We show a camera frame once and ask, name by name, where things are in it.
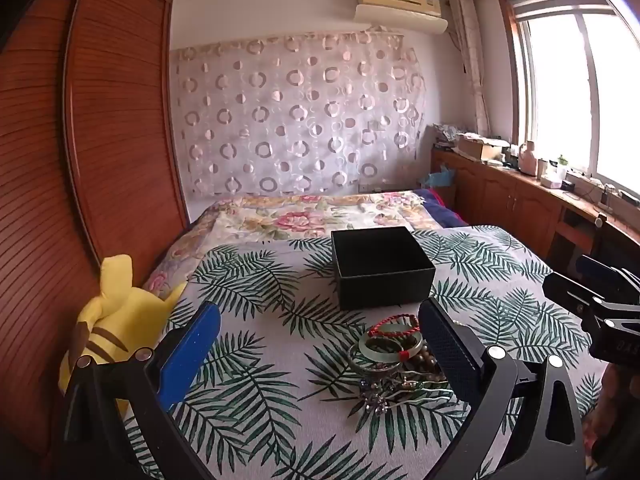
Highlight red string bracelet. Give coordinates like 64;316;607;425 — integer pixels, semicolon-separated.
369;314;420;339

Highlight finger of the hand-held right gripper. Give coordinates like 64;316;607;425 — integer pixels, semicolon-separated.
542;271;608;319
575;255;640;307

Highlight wooden cabinet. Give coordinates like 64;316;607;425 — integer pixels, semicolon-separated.
431;144;640;281

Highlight blue and red quilt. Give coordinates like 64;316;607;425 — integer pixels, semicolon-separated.
414;187;471;228

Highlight cardboard box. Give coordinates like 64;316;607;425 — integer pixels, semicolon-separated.
457;135;507;162

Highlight black square box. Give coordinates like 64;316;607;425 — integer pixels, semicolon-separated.
331;226;437;311

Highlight silver crystal brooch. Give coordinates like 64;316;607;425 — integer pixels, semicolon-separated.
357;380;399;416

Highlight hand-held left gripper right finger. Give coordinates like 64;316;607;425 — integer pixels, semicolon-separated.
417;297;586;480

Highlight floral bedspread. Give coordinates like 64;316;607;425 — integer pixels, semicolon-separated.
142;191;432;293

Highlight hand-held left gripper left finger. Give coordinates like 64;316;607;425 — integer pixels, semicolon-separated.
62;301;223;480

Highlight patterned cloth bundle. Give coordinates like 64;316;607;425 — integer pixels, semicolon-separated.
432;124;474;149

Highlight dark bead bracelet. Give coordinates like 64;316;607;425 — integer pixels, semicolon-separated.
400;350;448;386

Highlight circle pattern wall curtain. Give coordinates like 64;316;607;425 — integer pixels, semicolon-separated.
170;30;429;199

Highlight green jade bangle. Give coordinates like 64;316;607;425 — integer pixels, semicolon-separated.
359;332;426;364

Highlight blue paper bag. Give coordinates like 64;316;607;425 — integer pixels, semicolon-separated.
422;167;457;189

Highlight silver bangle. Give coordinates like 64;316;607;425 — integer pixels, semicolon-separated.
347;344;402;376

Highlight beige window curtain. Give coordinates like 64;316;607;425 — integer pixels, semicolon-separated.
448;0;492;139

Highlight wall air conditioner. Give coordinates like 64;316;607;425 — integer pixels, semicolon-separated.
354;0;449;36

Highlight wooden wardrobe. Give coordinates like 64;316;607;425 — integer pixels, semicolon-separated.
0;0;191;480

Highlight yellow plush toy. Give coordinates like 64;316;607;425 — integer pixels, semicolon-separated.
57;254;188;413

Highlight person's right hand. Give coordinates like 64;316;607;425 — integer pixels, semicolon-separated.
591;361;640;471

